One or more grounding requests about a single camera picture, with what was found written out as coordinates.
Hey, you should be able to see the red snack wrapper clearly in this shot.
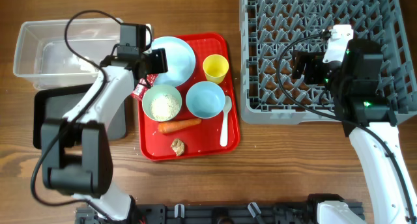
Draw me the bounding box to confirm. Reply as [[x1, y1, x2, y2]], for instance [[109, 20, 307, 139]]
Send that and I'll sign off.
[[130, 74, 158, 101]]

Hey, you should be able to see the yellow plastic cup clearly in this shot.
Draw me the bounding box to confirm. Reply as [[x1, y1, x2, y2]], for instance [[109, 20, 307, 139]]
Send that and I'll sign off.
[[203, 54, 229, 84]]

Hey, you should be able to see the light blue bowl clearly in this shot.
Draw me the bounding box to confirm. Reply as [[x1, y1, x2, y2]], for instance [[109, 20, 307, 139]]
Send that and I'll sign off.
[[186, 81, 225, 119]]

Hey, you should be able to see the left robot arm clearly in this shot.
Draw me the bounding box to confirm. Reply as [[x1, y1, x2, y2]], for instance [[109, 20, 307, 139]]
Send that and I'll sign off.
[[32, 23, 167, 223]]

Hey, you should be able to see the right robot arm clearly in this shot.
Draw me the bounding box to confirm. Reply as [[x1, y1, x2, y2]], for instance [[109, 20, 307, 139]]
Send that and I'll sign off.
[[292, 38, 416, 223]]

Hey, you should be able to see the grey dishwasher rack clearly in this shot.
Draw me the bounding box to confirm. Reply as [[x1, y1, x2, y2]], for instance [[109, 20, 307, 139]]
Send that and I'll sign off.
[[239, 0, 416, 124]]

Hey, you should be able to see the black waste bin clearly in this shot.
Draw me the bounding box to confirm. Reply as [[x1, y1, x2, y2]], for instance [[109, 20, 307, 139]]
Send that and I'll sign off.
[[33, 84, 127, 149]]

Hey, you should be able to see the light blue plate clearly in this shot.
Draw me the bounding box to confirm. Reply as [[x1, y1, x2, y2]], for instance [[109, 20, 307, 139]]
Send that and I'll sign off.
[[152, 36, 196, 87]]

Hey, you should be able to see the green bowl with rice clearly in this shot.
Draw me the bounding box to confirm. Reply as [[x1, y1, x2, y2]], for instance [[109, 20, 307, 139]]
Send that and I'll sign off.
[[141, 85, 182, 122]]

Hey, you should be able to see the orange carrot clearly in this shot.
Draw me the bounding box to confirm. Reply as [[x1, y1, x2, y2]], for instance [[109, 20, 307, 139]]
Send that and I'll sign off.
[[158, 118, 202, 134]]

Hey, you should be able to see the red plastic tray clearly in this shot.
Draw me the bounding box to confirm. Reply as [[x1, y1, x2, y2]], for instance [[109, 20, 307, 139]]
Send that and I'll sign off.
[[138, 33, 240, 161]]

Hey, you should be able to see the white plastic spoon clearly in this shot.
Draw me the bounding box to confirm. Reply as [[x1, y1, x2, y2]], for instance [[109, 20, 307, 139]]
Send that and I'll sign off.
[[220, 96, 232, 147]]

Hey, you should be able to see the beige food lump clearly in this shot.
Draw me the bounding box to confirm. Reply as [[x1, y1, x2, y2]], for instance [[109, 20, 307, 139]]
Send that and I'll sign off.
[[171, 139, 185, 156]]

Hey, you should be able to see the clear plastic bin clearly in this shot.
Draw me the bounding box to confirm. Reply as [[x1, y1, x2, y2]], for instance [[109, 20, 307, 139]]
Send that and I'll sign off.
[[13, 18, 120, 90]]

